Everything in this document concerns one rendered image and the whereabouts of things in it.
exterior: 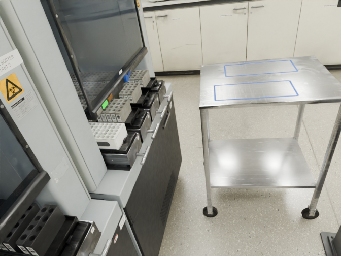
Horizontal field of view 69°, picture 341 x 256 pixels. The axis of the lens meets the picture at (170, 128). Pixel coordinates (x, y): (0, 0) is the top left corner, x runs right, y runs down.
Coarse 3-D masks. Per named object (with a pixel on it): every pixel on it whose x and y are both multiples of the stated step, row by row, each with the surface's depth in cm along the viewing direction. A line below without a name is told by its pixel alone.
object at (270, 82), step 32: (224, 64) 139; (256, 64) 134; (288, 64) 129; (320, 64) 124; (224, 96) 112; (256, 96) 108; (288, 96) 104; (320, 96) 101; (224, 160) 155; (256, 160) 151; (288, 160) 148; (320, 192) 131
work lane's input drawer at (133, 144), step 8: (128, 136) 98; (136, 136) 99; (128, 144) 93; (136, 144) 98; (104, 152) 94; (112, 152) 93; (120, 152) 92; (128, 152) 91; (136, 152) 98; (104, 160) 95; (112, 160) 93; (120, 160) 93; (128, 160) 92; (144, 160) 95
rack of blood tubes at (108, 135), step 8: (96, 128) 96; (104, 128) 97; (112, 128) 96; (120, 128) 94; (96, 136) 92; (104, 136) 92; (112, 136) 91; (120, 136) 93; (104, 144) 97; (112, 144) 91; (120, 144) 93
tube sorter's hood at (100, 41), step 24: (48, 0) 61; (72, 0) 71; (96, 0) 83; (120, 0) 100; (72, 24) 71; (96, 24) 83; (120, 24) 100; (72, 48) 71; (96, 48) 83; (120, 48) 101; (144, 48) 125; (96, 72) 84; (96, 96) 84
